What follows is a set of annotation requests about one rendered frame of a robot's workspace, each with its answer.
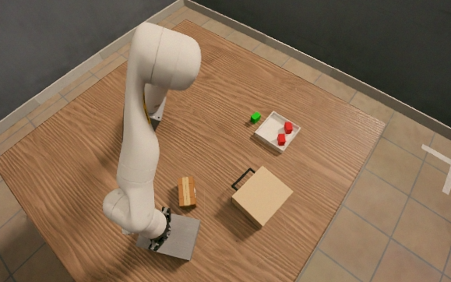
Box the small green block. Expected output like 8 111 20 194
250 112 261 124

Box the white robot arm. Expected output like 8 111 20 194
103 23 201 238

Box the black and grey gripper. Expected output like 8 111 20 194
148 207 171 251

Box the red block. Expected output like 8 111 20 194
284 122 293 134
277 134 286 146

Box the grey lid with small knob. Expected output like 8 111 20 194
135 213 201 261

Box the light wooden cabinet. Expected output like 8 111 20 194
232 168 293 230

